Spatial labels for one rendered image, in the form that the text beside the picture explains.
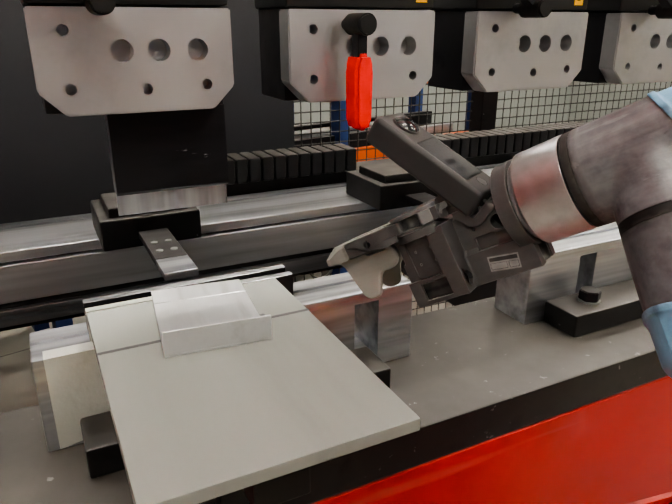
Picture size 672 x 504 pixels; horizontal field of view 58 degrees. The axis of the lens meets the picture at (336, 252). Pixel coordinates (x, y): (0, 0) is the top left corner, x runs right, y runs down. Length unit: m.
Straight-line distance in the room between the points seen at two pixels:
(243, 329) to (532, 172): 0.25
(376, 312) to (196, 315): 0.22
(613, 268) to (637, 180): 0.48
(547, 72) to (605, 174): 0.29
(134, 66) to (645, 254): 0.39
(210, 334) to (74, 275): 0.38
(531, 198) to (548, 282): 0.37
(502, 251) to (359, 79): 0.19
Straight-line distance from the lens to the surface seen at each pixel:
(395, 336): 0.71
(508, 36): 0.68
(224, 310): 0.55
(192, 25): 0.53
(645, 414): 0.88
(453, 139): 1.18
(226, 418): 0.42
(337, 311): 0.65
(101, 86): 0.51
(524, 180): 0.47
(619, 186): 0.45
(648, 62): 0.84
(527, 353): 0.77
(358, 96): 0.54
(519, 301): 0.83
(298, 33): 0.56
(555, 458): 0.79
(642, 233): 0.44
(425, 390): 0.67
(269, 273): 0.64
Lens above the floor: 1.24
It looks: 20 degrees down
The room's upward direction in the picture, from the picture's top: straight up
